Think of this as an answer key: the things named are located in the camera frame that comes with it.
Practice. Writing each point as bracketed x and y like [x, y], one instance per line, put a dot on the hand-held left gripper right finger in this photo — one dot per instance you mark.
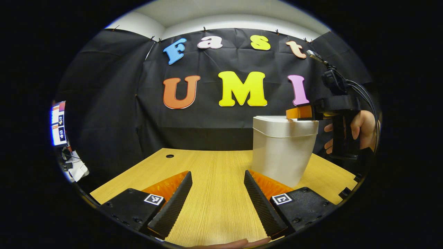
[261, 207]

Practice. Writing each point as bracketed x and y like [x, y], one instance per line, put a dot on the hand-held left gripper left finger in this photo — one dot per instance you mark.
[174, 207]

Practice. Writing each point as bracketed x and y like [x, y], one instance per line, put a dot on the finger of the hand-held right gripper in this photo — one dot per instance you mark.
[299, 112]

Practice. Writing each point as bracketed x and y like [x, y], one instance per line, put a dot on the white desktop garbage bin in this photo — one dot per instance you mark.
[282, 152]

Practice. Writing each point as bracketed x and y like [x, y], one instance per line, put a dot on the wooden desktop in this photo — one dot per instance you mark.
[214, 186]

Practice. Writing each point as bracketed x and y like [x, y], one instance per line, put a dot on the white crumpled sheet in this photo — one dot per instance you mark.
[78, 169]

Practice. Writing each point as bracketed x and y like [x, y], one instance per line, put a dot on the black desk edge clamp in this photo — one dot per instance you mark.
[349, 188]

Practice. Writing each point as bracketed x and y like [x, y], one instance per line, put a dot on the black backdrop cloth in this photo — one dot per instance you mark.
[114, 97]

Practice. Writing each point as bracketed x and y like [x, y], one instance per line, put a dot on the computer monitor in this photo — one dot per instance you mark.
[59, 124]

